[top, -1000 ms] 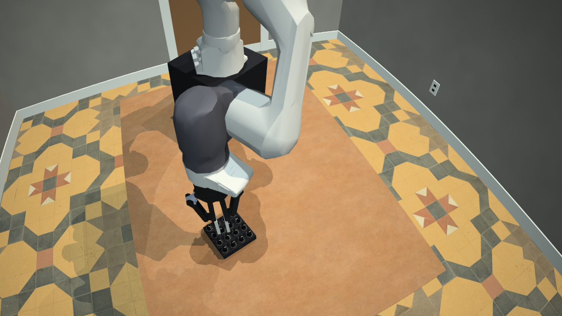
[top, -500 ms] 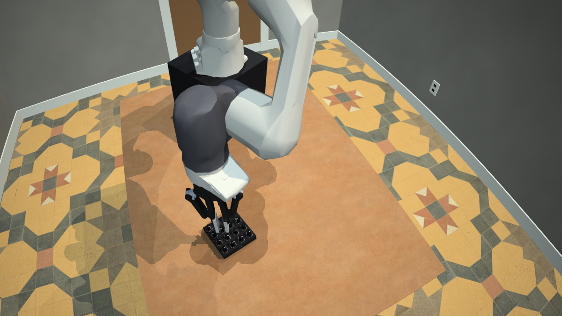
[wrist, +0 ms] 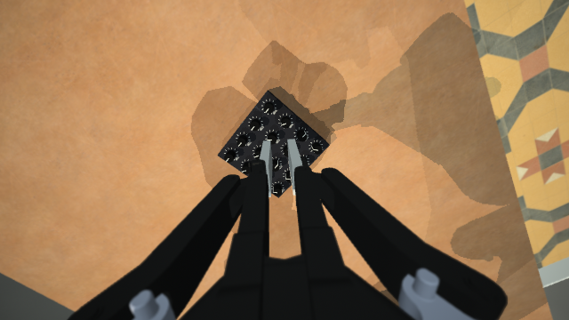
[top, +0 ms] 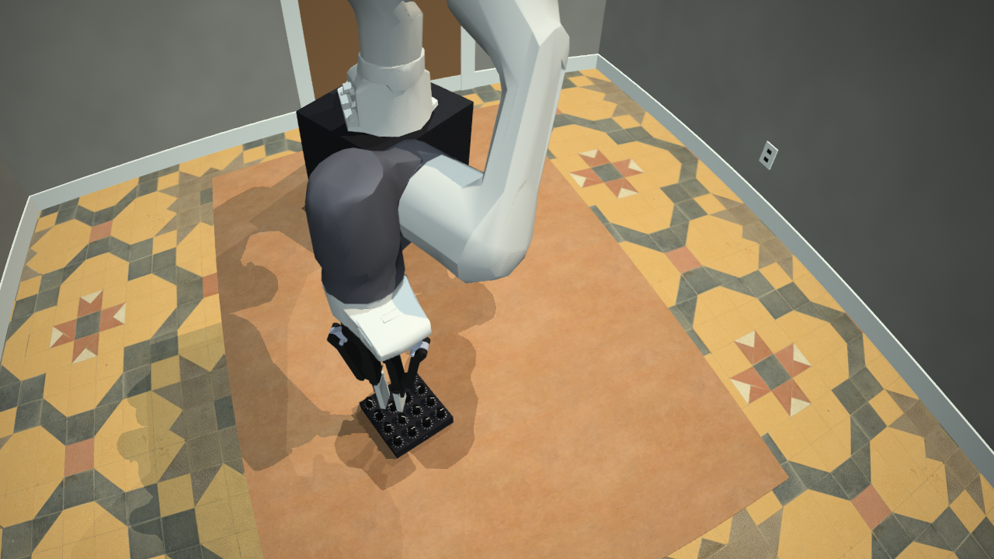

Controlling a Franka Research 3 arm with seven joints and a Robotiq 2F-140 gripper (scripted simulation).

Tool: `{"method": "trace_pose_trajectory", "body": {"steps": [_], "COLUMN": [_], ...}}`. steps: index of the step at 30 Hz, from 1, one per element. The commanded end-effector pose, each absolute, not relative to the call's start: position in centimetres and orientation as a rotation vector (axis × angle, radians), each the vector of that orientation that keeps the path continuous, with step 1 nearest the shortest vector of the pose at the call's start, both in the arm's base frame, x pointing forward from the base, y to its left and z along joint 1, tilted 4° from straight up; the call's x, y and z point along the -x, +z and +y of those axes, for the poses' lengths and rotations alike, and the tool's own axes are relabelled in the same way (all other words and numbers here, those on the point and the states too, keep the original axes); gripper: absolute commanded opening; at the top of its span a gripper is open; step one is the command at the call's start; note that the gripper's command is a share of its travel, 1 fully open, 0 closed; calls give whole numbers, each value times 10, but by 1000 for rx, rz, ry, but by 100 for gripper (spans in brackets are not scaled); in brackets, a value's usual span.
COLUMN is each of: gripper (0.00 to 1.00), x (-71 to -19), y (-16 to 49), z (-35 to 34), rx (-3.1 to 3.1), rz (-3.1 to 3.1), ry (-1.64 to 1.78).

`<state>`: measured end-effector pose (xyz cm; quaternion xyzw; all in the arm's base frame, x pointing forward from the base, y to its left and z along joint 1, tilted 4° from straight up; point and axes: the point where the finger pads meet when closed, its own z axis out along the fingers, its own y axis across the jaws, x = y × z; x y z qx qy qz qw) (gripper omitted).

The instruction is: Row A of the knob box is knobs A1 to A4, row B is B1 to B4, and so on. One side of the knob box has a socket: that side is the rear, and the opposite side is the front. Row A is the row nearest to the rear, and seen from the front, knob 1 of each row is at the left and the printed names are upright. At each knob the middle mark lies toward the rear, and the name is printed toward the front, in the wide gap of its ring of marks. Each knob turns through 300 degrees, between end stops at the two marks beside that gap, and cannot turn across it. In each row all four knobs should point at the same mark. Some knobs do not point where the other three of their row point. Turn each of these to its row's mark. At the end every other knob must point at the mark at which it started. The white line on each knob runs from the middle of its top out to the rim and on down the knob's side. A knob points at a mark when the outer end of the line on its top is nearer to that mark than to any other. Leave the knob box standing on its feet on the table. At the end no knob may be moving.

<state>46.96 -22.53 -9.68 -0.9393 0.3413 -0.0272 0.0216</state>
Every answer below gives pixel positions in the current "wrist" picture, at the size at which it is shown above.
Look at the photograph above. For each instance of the black knob box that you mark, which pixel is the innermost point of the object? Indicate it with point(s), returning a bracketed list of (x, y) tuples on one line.
[(272, 120)]

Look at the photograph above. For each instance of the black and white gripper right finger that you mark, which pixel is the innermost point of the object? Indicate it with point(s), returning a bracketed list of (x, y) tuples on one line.
[(427, 283)]

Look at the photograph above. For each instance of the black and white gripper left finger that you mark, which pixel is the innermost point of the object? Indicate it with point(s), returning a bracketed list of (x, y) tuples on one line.
[(163, 284)]

